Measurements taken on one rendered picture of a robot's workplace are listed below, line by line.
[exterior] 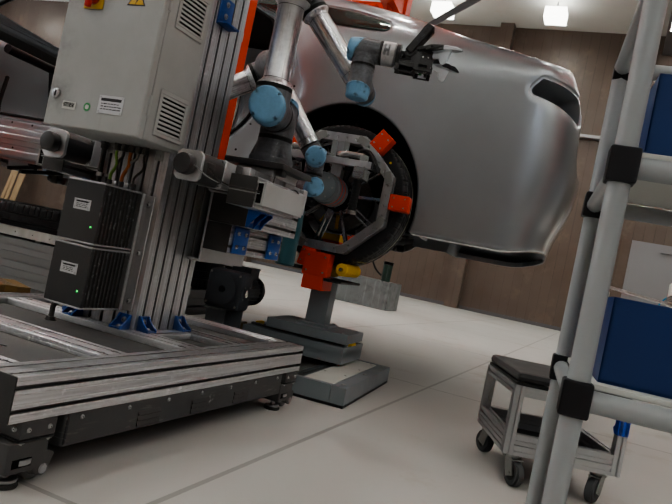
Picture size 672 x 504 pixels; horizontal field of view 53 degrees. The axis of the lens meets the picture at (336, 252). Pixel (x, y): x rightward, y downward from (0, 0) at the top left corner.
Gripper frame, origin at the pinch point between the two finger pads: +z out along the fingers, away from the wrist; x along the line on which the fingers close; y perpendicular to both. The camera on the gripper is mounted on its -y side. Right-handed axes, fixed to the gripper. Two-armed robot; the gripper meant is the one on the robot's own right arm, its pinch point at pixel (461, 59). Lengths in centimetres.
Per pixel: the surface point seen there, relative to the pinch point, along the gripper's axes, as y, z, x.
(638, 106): 59, 24, 117
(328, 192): 30, -45, -82
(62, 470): 133, -63, 56
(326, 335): 89, -36, -108
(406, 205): 27, -12, -91
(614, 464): 109, 68, -15
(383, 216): 33, -21, -93
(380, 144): 2, -29, -90
